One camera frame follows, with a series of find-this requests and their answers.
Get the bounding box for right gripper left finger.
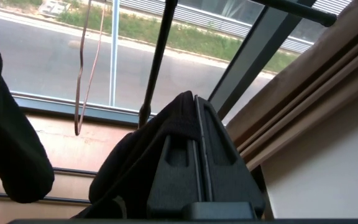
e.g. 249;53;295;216
147;133;203;219

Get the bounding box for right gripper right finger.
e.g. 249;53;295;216
194;95;266;219

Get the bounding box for black garment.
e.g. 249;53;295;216
72;90;205;220

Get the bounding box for pink clothes hanger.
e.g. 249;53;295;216
74;0;107;136

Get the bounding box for black shorts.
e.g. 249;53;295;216
0;0;55;205

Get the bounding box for black clothes rack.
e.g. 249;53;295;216
0;0;337;205

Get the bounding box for brown curtain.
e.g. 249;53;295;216
225;0;358;172

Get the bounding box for window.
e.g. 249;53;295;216
0;0;354;127

